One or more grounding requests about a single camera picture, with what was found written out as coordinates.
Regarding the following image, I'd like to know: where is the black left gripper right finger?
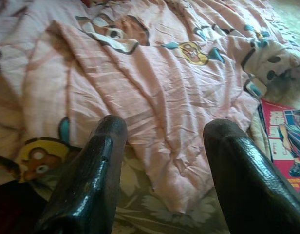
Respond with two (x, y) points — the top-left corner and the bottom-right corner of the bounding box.
(203, 118), (300, 234)

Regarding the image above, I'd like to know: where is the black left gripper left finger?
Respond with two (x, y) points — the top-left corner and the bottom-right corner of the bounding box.
(34, 115), (128, 234)

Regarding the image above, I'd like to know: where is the anime cover comic book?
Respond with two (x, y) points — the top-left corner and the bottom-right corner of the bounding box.
(258, 98), (300, 195)

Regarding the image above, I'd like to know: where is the pink cartoon print quilt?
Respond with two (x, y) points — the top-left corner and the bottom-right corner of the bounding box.
(0, 0), (300, 213)

